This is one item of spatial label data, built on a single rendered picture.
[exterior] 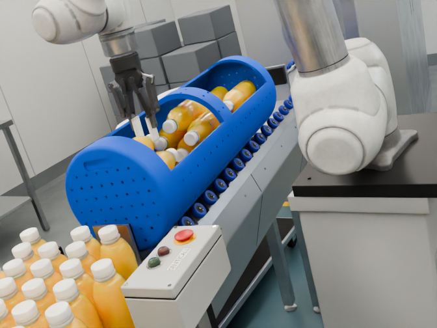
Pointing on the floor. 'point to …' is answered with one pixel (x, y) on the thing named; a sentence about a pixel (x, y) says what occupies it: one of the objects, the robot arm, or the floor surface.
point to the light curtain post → (350, 19)
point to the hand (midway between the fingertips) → (145, 129)
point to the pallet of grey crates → (179, 50)
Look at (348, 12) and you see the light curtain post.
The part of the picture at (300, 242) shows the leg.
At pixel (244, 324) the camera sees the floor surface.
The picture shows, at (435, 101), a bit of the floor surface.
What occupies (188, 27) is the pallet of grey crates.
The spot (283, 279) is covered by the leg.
